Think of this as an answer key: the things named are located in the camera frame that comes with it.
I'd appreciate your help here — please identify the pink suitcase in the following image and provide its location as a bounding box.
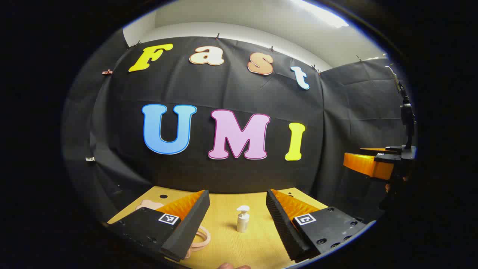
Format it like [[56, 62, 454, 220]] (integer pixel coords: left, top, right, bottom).
[[135, 200, 212, 259]]

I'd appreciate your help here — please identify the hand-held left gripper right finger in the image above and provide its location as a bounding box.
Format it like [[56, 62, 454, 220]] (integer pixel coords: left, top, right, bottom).
[[266, 189, 368, 263]]

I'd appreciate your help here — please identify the black backdrop cloth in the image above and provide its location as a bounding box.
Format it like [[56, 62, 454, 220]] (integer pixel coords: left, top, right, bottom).
[[62, 28, 411, 225]]

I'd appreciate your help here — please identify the white pump bottle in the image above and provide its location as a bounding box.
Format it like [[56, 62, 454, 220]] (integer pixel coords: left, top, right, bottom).
[[236, 205, 250, 233]]

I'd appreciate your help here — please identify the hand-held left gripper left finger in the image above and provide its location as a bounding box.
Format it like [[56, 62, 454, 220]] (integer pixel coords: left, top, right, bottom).
[[108, 190, 211, 261]]

